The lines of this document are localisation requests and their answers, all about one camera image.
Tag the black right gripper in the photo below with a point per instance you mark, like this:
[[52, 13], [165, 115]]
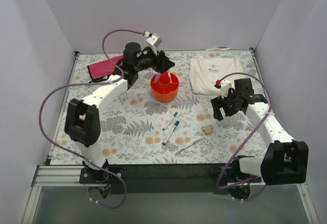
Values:
[[221, 104]]

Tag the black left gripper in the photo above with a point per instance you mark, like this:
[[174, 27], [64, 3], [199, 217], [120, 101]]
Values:
[[161, 60]]

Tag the thin lilac pen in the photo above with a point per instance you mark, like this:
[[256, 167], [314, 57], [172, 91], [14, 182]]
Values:
[[187, 146]]

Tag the green cap white marker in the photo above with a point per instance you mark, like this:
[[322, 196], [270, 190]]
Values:
[[169, 121]]

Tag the blue cap white marker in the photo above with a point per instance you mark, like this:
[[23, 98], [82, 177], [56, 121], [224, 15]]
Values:
[[171, 132]]

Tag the lilac pastel highlighter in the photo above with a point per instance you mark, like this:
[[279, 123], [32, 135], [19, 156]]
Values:
[[157, 77]]

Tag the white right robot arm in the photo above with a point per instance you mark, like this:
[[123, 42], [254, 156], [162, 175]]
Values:
[[285, 160]]

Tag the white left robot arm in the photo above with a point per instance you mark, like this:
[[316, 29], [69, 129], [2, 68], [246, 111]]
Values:
[[82, 122]]

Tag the small brown binder clip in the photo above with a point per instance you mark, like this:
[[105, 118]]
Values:
[[208, 129]]

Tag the orange round desk organizer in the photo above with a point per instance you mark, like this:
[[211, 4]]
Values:
[[166, 89]]

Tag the cream folded t-shirt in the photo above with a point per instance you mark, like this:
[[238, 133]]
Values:
[[205, 72]]

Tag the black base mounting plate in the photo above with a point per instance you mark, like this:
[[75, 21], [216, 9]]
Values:
[[170, 178]]

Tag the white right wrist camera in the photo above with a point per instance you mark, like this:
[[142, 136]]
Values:
[[224, 86]]

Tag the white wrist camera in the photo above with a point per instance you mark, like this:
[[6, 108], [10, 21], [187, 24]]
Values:
[[224, 86], [153, 41]]

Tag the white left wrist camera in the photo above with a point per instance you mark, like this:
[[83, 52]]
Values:
[[153, 41]]

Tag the aluminium frame rail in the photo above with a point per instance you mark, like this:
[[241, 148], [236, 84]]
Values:
[[57, 175]]

